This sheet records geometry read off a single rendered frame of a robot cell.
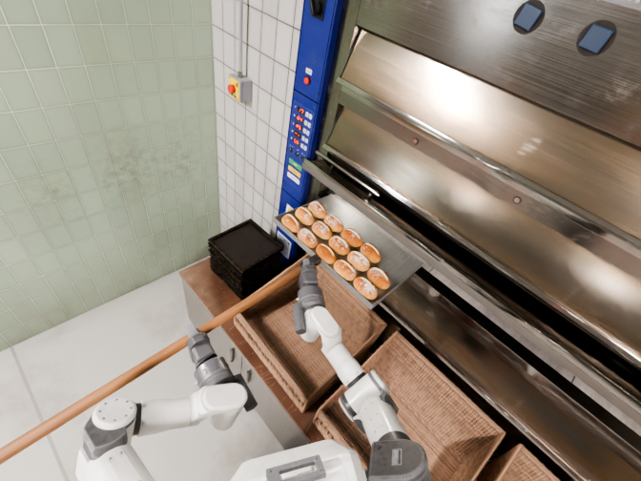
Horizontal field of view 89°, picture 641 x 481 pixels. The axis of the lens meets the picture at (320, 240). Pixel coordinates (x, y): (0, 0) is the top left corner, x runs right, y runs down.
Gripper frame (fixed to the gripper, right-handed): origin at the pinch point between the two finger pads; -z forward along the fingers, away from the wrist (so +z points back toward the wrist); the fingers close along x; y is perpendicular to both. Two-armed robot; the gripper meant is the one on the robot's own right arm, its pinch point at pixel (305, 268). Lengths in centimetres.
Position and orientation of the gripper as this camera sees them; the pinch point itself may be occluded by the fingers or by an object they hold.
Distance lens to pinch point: 121.8
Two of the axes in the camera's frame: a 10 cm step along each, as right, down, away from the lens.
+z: 1.6, 7.1, -6.9
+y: -9.7, -0.1, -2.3
